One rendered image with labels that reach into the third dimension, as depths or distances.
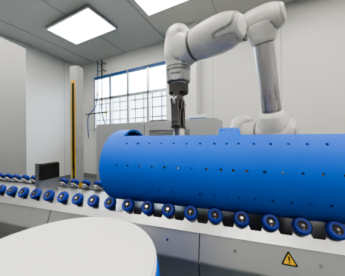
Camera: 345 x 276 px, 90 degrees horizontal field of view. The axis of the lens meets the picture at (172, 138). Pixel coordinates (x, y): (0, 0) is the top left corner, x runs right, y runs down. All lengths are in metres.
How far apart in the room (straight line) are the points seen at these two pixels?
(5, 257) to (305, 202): 0.60
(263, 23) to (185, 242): 1.02
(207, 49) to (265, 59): 0.55
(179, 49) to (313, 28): 3.35
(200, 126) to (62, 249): 2.07
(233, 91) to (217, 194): 3.11
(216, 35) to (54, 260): 0.61
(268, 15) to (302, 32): 2.77
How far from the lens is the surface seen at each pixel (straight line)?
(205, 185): 0.52
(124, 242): 0.32
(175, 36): 0.69
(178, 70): 0.65
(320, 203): 0.58
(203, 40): 0.61
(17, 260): 0.35
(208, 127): 2.23
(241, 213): 0.59
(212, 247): 0.61
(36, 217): 0.96
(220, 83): 3.64
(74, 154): 1.37
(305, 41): 3.79
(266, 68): 1.11
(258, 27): 1.11
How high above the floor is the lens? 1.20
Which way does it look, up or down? level
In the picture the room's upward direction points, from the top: straight up
